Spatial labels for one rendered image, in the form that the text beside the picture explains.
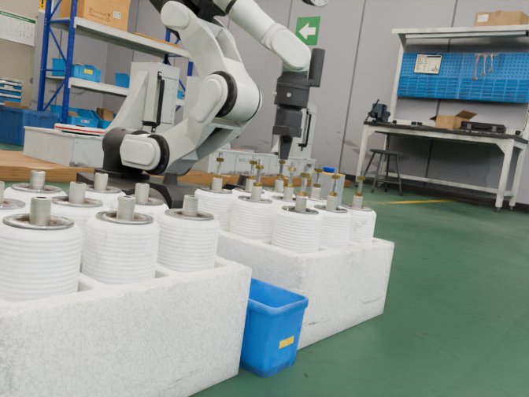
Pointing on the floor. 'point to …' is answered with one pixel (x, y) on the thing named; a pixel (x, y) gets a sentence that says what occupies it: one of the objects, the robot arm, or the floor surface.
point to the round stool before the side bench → (386, 169)
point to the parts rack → (95, 31)
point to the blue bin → (271, 328)
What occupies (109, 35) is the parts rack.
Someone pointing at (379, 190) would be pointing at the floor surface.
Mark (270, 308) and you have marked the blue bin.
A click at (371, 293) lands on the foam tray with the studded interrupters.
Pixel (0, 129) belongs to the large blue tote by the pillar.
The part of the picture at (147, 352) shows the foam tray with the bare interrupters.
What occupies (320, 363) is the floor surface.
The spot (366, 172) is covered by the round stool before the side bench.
